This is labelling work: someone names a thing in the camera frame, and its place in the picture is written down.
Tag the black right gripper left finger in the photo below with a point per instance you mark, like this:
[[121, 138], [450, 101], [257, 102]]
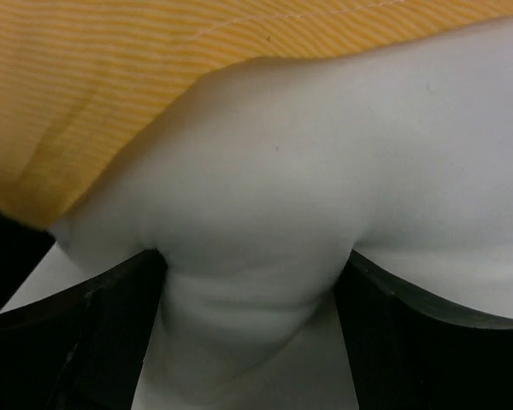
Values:
[[84, 347]]

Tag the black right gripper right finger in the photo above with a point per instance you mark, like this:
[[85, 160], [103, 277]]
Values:
[[411, 349]]

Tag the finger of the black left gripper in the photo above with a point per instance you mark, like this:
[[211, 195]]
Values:
[[21, 250]]

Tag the yellow printed pillowcase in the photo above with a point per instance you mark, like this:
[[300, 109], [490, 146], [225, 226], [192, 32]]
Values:
[[79, 80]]

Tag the white pillow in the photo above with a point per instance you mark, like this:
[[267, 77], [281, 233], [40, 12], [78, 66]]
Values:
[[258, 183]]

